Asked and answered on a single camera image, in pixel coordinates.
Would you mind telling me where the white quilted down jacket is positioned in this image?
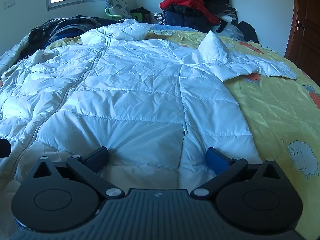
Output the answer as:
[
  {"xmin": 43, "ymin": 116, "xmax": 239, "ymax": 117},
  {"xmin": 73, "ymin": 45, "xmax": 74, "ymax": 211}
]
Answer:
[{"xmin": 1, "ymin": 21, "xmax": 297, "ymax": 190}]

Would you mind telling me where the dark folded clothes stack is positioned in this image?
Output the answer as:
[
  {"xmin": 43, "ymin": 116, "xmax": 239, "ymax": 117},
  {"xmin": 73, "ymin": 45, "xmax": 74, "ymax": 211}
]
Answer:
[{"xmin": 18, "ymin": 15, "xmax": 116, "ymax": 60}]

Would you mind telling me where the yellow cartoon bed quilt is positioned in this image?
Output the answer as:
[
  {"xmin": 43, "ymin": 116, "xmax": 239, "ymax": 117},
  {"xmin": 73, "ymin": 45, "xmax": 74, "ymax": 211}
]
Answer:
[{"xmin": 0, "ymin": 28, "xmax": 320, "ymax": 240}]

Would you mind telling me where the brown wooden door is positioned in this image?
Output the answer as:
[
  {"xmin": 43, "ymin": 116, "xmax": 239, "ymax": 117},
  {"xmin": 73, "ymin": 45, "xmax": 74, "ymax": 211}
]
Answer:
[{"xmin": 285, "ymin": 0, "xmax": 320, "ymax": 84}]

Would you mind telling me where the navy blue jacket on pile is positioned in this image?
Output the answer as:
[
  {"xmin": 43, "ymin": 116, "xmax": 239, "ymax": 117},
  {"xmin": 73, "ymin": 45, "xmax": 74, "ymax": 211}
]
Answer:
[{"xmin": 164, "ymin": 10, "xmax": 221, "ymax": 33}]

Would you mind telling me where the light blue knitted blanket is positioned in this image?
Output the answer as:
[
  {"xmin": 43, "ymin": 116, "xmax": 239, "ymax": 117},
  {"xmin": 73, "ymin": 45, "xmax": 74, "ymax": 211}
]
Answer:
[{"xmin": 151, "ymin": 24, "xmax": 197, "ymax": 32}]

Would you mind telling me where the green plastic stool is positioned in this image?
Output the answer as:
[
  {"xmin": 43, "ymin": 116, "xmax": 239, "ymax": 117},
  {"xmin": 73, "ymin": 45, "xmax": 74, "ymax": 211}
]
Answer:
[{"xmin": 105, "ymin": 7, "xmax": 152, "ymax": 23}]

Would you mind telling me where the patterned fabric bag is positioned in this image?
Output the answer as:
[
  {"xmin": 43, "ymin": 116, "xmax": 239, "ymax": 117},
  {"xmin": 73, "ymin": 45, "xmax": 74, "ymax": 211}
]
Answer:
[{"xmin": 105, "ymin": 0, "xmax": 132, "ymax": 19}]

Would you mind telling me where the red jacket on pile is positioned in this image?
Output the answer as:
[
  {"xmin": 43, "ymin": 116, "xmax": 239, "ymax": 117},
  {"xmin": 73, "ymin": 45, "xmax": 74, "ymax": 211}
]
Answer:
[{"xmin": 159, "ymin": 0, "xmax": 220, "ymax": 24}]

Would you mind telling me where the black bag by wall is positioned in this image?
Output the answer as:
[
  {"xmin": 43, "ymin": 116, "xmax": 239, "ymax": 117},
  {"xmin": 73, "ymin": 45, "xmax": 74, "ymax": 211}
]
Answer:
[{"xmin": 237, "ymin": 21, "xmax": 259, "ymax": 44}]

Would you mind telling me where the white wall switch plate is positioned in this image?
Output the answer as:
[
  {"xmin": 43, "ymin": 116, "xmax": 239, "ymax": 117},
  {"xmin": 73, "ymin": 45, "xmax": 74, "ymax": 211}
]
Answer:
[{"xmin": 2, "ymin": 0, "xmax": 15, "ymax": 10}]

